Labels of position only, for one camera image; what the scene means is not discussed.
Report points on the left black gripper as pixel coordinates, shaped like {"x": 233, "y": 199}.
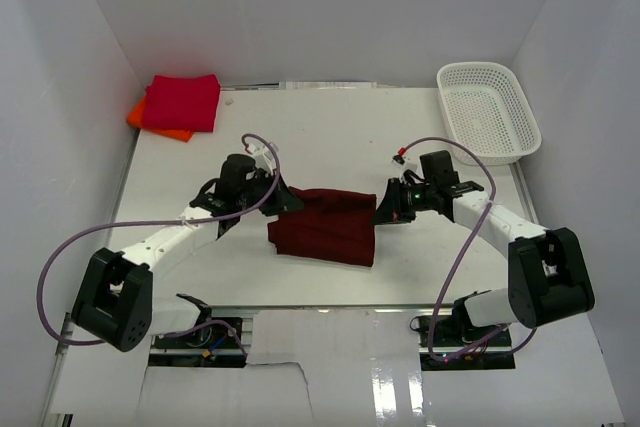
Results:
{"x": 283, "y": 199}

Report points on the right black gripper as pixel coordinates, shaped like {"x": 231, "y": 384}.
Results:
{"x": 391, "y": 209}

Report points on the dark red t-shirt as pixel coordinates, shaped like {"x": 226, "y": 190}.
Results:
{"x": 334, "y": 225}

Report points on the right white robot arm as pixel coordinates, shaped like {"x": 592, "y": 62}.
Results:
{"x": 547, "y": 277}

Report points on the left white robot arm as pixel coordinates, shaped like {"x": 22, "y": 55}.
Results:
{"x": 117, "y": 302}

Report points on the folded crimson t-shirt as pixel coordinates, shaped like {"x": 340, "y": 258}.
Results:
{"x": 176, "y": 103}

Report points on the white perforated plastic basket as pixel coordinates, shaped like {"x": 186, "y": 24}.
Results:
{"x": 485, "y": 109}

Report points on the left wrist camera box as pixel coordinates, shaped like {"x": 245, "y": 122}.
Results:
{"x": 263, "y": 157}

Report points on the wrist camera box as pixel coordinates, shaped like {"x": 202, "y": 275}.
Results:
{"x": 406, "y": 167}
{"x": 263, "y": 157}

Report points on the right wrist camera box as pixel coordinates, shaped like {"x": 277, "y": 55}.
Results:
{"x": 406, "y": 167}

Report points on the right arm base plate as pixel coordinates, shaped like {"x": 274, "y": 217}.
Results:
{"x": 491, "y": 355}

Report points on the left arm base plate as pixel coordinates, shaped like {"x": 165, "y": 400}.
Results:
{"x": 212, "y": 347}

